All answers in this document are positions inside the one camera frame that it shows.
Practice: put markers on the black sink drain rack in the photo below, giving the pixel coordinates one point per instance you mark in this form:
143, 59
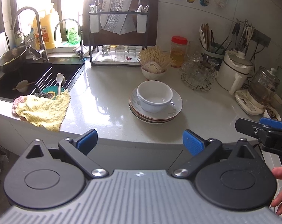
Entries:
71, 73

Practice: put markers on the bowl with noodles and garlic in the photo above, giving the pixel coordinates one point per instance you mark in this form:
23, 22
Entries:
154, 62

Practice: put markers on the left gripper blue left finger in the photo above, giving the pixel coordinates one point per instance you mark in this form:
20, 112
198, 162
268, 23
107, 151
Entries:
76, 151

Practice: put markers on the black wall socket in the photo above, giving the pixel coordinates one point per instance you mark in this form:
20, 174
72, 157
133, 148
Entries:
260, 38

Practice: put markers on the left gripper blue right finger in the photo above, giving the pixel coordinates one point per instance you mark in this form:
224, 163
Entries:
204, 152

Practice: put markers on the hanging utensils rack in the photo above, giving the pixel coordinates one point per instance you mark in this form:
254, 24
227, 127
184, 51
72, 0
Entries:
243, 32

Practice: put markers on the patterned cup with dregs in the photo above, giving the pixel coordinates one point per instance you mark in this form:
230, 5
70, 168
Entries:
271, 113

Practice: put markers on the small chrome faucet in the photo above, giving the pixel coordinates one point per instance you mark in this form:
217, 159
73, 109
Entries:
73, 36

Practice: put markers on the wire rack with glass cups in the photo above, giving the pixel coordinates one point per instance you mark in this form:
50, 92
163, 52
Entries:
199, 71

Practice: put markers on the white dish brush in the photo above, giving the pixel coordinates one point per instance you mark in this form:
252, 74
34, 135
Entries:
59, 80

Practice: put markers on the black dish rack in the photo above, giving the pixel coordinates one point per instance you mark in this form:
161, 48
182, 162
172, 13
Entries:
110, 55

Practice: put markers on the steel bowl in sink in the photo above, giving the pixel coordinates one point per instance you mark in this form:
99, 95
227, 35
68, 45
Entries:
13, 59

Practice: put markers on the green chopstick holder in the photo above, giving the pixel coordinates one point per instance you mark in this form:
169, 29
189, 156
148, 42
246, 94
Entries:
209, 48

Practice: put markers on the glass health kettle on base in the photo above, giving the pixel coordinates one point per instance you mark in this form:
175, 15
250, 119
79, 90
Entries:
260, 92

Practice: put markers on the red lid plastic jar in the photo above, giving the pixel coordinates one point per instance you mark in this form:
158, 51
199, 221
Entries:
178, 49

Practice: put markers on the yellow dish cloth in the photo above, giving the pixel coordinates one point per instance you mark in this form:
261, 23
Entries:
42, 112

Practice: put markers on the leaf pattern plate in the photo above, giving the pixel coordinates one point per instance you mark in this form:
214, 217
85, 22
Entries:
168, 113
176, 100

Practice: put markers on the rabbit floral pattern plate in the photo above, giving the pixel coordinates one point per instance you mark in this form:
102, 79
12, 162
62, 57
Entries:
149, 121

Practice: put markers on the white electric cooking pot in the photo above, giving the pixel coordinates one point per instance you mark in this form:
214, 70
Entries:
233, 71

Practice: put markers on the orange detergent bottle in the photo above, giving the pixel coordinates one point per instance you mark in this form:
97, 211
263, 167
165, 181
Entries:
46, 29

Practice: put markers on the brown cutting board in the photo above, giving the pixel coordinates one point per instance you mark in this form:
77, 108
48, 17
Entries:
120, 22

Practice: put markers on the white ceramic bowl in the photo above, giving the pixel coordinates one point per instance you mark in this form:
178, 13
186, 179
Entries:
154, 95

